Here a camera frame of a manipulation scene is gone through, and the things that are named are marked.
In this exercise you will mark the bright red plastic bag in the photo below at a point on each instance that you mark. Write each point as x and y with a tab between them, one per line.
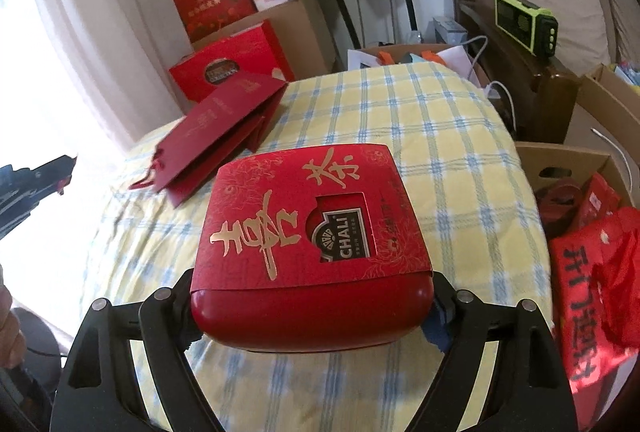
622	292

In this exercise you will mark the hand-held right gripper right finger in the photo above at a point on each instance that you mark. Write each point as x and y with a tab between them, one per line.
440	332

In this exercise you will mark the printed white paper sheet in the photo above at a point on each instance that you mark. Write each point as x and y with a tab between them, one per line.
362	58

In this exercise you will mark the brown sofa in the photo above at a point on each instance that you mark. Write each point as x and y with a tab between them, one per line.
545	102

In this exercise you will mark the small brown cardboard box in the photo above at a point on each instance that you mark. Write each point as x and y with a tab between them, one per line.
400	46

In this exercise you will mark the red banner black characters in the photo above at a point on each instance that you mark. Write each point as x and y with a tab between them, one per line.
580	292

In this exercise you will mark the long cardboard box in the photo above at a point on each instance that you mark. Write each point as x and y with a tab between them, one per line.
595	127

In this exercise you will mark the green black portable radio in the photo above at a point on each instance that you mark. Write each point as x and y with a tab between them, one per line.
520	20

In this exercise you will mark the person's left hand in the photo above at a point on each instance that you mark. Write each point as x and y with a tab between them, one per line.
9	327

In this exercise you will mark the white curtain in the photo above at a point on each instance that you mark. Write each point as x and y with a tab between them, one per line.
100	12

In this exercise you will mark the yellow plaid blanket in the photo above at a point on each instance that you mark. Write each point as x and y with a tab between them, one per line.
425	122

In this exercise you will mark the dark red paper bag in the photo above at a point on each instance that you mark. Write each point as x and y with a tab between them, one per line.
215	132

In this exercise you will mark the orange plastic piece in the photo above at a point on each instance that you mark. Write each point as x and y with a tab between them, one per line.
432	56
386	58

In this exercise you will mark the large cardboard box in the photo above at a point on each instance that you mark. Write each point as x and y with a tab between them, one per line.
575	157

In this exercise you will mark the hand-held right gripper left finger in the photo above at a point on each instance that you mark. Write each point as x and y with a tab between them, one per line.
165	312

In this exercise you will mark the red tin box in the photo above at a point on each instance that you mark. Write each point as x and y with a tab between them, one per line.
280	222

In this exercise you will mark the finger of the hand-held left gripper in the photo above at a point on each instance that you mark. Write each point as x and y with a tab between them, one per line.
35	192

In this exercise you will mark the light grey box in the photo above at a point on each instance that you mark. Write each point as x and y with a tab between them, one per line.
450	30

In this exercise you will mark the dark red printed bag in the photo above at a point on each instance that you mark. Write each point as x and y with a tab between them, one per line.
600	197

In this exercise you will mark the brown cardboard carton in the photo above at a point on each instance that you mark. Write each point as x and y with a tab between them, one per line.
305	32

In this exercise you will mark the plain white paper sheet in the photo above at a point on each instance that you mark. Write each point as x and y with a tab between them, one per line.
455	60

